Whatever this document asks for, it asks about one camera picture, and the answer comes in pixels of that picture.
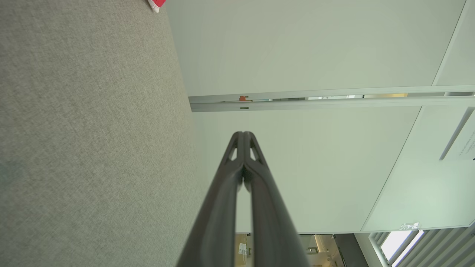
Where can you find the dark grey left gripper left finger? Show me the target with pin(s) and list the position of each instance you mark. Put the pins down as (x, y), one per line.
(217, 222)

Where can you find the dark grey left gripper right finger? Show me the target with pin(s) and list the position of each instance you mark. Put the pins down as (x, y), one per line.
(271, 222)

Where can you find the red jersey shirt white trim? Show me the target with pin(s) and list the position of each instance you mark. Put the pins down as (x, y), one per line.
(157, 3)

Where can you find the white logo sticker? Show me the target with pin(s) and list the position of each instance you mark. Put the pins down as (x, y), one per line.
(409, 226)

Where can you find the grey fabric sofa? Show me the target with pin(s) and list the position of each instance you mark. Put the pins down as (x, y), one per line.
(92, 148)

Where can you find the grey window blinds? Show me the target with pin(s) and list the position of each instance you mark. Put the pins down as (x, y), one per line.
(445, 248)

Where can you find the grey wall partition post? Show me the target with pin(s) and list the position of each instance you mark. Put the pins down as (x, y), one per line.
(334, 104)

